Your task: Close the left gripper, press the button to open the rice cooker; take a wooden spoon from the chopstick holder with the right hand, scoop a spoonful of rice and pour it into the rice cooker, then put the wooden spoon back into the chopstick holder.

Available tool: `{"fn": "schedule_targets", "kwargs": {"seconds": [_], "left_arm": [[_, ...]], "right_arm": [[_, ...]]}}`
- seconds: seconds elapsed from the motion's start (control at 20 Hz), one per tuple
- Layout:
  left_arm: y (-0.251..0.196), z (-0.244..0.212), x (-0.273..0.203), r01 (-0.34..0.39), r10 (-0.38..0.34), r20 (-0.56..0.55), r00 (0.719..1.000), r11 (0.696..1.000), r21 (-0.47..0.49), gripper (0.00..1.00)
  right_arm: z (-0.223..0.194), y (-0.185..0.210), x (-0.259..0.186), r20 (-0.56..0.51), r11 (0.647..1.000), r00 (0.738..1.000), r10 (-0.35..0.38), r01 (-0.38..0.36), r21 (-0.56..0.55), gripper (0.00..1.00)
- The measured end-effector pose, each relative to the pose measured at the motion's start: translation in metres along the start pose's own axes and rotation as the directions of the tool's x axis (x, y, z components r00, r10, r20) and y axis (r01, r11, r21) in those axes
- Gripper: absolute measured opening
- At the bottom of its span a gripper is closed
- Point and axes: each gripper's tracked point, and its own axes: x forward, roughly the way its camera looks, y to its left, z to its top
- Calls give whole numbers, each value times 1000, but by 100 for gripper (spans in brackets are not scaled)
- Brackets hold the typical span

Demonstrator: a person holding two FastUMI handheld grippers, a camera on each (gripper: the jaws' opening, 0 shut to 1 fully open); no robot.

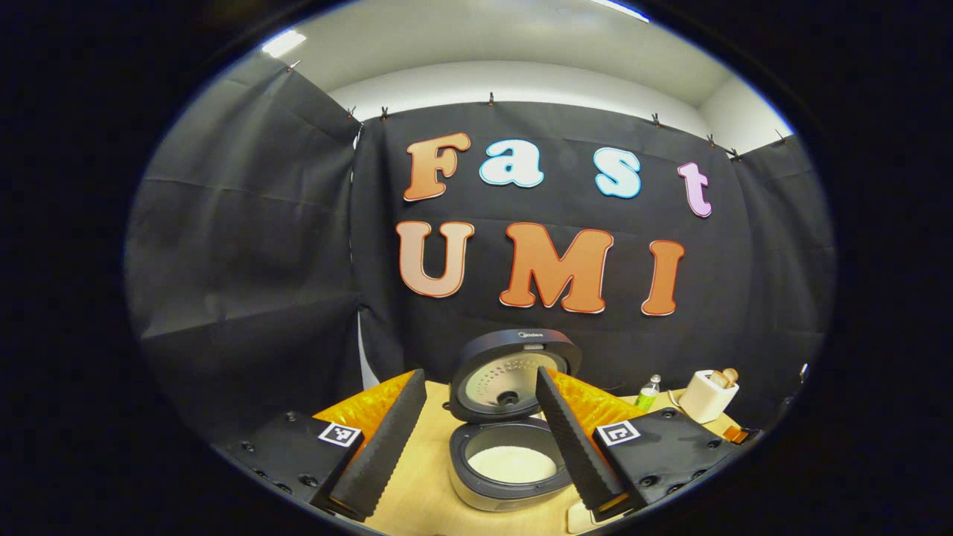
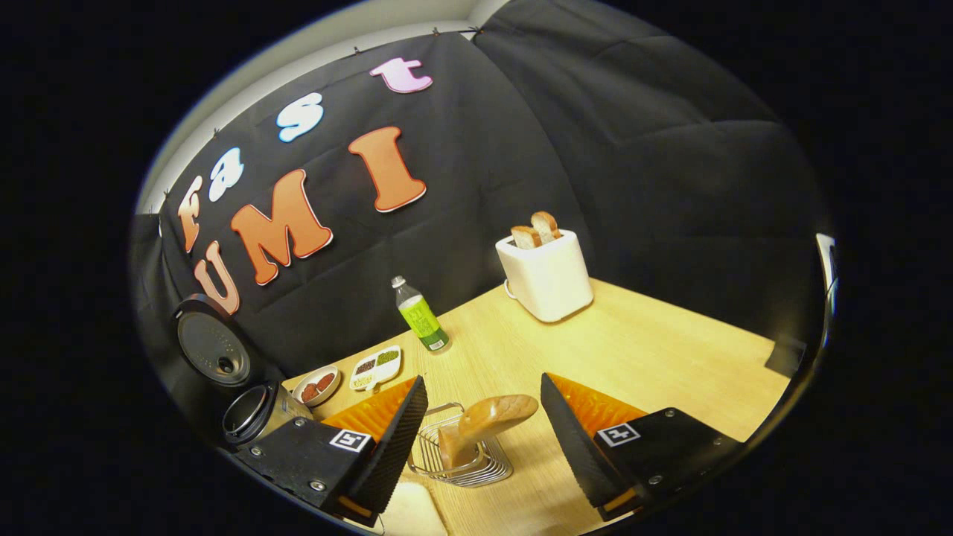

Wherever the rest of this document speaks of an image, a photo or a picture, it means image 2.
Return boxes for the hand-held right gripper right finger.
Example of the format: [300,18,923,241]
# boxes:
[539,372,744,531]

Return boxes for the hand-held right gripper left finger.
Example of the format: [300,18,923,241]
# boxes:
[229,376,430,528]

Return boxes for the white rice tray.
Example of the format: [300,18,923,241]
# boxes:
[380,480,447,536]

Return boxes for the wire chopstick holder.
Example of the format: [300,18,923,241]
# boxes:
[407,402,514,488]

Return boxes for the wooden spoon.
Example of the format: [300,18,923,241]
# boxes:
[438,395,540,470]

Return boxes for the dark rice cooker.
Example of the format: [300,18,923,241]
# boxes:
[173,293,315,449]

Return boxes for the white divided bean dish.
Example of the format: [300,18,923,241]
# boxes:
[348,345,404,392]

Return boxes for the round plate with red food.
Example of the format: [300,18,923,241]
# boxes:
[292,365,342,407]

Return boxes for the green label plastic bottle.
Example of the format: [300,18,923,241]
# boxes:
[391,275,451,354]

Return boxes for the white toaster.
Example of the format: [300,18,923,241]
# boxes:
[495,229,595,324]

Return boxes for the black backdrop cloth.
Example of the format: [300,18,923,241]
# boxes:
[130,0,831,447]

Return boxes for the row of black cloth clips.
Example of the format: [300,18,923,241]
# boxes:
[160,25,485,202]

